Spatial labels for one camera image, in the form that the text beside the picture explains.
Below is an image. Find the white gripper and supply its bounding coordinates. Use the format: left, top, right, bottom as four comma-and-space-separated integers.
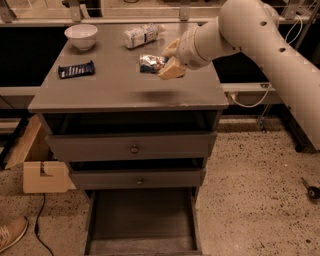
158, 27, 209, 80

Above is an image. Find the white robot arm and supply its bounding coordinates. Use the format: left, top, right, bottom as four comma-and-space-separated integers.
159, 0, 320, 149

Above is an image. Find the grey top drawer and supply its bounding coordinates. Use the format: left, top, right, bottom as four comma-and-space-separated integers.
46, 132, 217, 162

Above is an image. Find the grey drawer cabinet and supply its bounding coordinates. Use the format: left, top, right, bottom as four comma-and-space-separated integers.
29, 23, 228, 256

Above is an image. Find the grey middle drawer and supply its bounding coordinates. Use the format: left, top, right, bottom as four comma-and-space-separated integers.
70, 169, 206, 190

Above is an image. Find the grey open bottom drawer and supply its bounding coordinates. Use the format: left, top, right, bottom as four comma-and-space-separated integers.
81, 188, 202, 256

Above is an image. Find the clear plastic water bottle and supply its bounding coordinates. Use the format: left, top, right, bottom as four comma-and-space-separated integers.
123, 23, 166, 49

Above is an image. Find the blue snack bar wrapper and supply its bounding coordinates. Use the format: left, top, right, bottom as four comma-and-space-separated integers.
58, 61, 95, 79

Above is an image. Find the white ceramic bowl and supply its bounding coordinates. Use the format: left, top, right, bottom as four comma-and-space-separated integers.
64, 24, 98, 50

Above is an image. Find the cardboard box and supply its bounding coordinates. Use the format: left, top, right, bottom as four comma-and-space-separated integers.
5, 115, 75, 193

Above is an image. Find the black tool on floor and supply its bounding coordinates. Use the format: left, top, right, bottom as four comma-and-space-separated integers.
301, 178, 320, 199

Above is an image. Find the tan shoe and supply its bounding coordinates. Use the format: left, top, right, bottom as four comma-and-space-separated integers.
0, 216, 28, 253

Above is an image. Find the white hanging cable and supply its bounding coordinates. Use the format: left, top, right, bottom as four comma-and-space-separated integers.
229, 13, 304, 109

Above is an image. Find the grey metal rail frame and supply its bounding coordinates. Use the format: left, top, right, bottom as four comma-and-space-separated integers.
0, 0, 320, 111

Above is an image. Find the black floor cable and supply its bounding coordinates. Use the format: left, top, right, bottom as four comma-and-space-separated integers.
34, 193, 54, 256

